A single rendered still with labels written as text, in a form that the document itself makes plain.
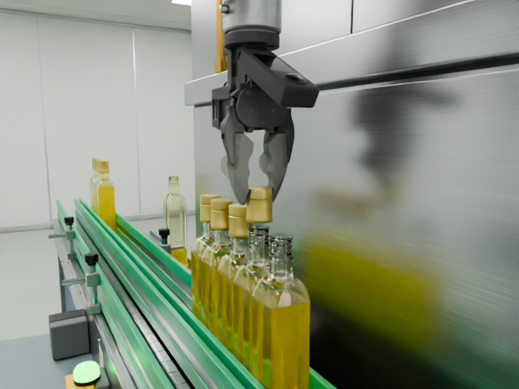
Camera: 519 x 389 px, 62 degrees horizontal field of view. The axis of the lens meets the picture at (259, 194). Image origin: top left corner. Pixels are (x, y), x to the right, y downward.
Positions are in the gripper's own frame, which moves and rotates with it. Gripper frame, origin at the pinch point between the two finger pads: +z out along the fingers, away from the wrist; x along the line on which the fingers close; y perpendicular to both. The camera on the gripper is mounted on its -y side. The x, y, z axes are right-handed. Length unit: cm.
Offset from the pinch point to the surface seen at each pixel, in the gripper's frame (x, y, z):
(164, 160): -160, 583, 32
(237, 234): 1.0, 4.6, 6.1
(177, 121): -181, 583, -25
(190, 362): 5.9, 11.3, 27.2
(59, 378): 23, 46, 43
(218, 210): 1.3, 10.6, 3.6
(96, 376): 17.6, 28.0, 34.8
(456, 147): -12.0, -19.6, -6.4
